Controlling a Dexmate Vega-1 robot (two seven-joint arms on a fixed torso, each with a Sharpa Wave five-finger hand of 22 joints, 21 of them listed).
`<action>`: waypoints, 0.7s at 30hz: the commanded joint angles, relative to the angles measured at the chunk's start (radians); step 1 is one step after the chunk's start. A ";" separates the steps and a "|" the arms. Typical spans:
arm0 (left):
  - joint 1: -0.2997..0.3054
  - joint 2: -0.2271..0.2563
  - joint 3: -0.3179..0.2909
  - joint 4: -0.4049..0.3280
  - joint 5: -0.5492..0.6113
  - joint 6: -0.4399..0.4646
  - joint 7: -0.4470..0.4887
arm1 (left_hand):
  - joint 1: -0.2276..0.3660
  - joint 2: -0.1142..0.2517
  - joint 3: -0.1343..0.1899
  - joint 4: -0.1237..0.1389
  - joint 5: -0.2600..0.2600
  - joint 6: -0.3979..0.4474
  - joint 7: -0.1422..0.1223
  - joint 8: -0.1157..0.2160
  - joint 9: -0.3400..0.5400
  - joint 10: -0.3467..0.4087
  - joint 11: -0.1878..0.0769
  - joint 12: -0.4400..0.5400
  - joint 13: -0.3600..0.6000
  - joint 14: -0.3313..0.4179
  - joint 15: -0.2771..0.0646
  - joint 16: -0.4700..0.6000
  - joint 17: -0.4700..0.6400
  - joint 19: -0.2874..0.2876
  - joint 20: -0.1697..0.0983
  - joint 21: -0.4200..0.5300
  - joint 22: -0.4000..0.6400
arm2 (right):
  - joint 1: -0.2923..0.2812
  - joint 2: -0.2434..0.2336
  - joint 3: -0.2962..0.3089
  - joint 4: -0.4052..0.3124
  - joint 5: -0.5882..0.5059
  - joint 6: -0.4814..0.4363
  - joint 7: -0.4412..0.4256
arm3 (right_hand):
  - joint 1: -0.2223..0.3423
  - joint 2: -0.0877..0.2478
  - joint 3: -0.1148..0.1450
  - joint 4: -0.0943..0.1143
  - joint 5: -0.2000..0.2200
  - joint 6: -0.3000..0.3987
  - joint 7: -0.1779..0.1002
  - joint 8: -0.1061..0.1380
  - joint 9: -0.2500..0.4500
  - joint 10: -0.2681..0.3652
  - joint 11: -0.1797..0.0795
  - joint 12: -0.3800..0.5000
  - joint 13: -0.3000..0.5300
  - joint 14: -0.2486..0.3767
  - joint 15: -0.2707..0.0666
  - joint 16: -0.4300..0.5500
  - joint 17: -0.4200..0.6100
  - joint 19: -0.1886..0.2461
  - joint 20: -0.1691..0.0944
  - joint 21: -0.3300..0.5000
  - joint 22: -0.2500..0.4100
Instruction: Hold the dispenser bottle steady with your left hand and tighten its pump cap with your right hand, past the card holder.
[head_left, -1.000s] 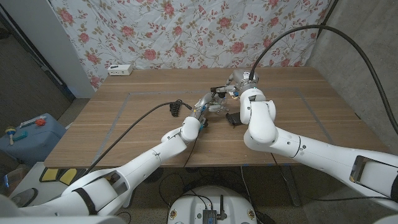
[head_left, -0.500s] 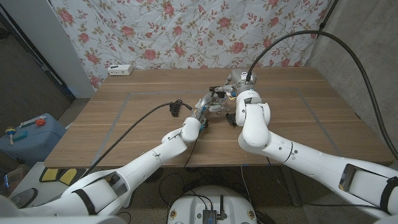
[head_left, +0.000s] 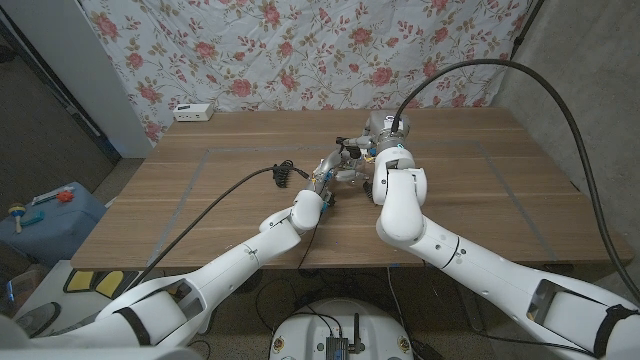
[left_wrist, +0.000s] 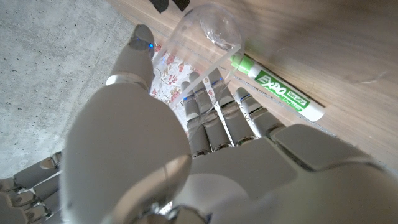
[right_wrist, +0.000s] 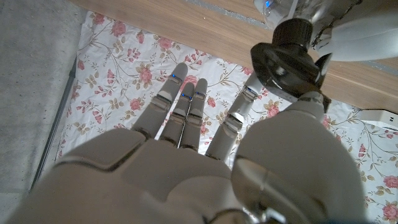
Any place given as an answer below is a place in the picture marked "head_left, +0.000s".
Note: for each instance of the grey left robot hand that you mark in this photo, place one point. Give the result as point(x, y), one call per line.
point(327, 167)

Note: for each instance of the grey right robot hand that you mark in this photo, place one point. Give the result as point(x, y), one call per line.
point(385, 129)

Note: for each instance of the clear dispenser bottle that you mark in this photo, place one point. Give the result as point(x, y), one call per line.
point(352, 170)

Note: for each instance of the black pump cap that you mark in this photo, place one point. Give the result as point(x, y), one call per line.
point(351, 150)

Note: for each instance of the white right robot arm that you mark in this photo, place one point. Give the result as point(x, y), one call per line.
point(400, 210)

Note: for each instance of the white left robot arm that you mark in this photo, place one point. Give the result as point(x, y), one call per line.
point(225, 265)

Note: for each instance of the black card holder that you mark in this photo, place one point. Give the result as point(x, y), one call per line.
point(369, 191)

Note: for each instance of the black hair claw clip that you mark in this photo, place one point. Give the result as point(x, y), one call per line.
point(282, 172)

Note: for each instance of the floral backdrop cloth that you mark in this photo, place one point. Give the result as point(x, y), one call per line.
point(300, 50)

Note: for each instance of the white power strip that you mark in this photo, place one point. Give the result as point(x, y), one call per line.
point(192, 112)

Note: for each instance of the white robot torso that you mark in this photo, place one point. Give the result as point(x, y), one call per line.
point(300, 335)

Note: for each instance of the black backdrop stand pole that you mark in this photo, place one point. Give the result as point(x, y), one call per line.
point(526, 31)

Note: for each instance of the grey module with antenna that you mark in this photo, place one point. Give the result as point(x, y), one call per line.
point(337, 347)

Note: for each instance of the white table leg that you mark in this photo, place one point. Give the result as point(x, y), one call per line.
point(205, 326)

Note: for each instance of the black desk control panel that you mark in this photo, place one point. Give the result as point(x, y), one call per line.
point(559, 268)

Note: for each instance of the yellow black floor mat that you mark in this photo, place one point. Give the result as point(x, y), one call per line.
point(80, 280)

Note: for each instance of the white pillar panel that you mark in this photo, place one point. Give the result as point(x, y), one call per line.
point(75, 60)

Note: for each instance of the blue storage box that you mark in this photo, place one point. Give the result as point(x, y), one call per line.
point(55, 235)

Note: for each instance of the teal toy piece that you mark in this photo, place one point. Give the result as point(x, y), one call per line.
point(34, 218)

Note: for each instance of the wooden maraca toy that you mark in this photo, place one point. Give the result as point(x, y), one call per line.
point(16, 211)

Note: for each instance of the grey shoe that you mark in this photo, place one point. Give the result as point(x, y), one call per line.
point(35, 320)

